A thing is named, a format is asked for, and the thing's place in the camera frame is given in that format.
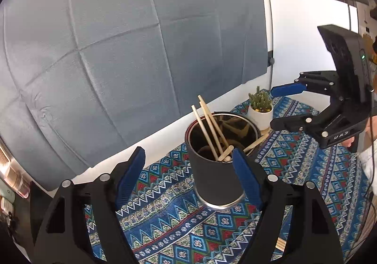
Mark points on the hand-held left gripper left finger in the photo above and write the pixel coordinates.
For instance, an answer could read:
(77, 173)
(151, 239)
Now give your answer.
(129, 177)

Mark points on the bunch of wooden chopsticks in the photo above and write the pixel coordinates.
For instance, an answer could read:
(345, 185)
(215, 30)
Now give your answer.
(212, 131)

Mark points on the black backdrop clip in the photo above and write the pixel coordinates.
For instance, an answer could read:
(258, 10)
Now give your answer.
(271, 61)

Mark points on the round wooden saucer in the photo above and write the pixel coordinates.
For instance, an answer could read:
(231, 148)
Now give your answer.
(265, 131)

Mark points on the white refrigerator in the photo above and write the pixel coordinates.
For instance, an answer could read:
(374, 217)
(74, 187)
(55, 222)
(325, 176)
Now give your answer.
(309, 40)

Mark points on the single wooden chopstick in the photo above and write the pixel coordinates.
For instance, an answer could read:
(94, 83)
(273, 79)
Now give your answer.
(281, 244)

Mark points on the succulent in white pot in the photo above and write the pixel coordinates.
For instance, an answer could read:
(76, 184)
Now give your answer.
(260, 111)

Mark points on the grey backdrop cloth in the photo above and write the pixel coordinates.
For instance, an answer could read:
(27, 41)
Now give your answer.
(117, 61)

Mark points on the black cylindrical utensil holder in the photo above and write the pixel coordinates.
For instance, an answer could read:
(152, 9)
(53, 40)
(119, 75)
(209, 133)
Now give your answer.
(218, 181)

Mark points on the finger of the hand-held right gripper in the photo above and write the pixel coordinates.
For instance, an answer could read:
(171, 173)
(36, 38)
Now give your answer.
(287, 90)
(294, 123)

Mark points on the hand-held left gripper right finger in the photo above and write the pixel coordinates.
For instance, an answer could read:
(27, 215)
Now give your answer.
(247, 177)

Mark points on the person's right hand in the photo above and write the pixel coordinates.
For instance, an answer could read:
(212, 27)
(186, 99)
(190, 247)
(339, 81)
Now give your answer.
(349, 142)

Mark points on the blue patterned tablecloth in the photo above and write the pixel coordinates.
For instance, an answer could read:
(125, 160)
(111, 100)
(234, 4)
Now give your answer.
(206, 222)

